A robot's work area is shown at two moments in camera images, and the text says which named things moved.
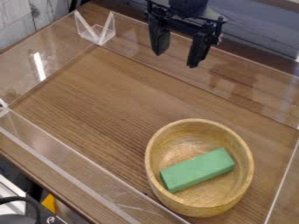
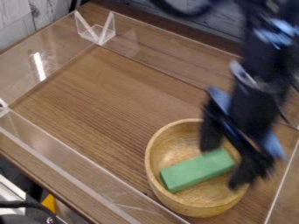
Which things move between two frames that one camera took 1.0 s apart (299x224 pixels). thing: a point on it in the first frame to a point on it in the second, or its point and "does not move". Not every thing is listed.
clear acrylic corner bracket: x=98 y=33 does not move
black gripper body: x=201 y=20 to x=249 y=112
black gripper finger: x=160 y=33 to x=217 y=129
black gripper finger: x=199 y=49 to x=257 y=164
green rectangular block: x=197 y=170 does not move
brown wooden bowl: x=180 y=142 does not move
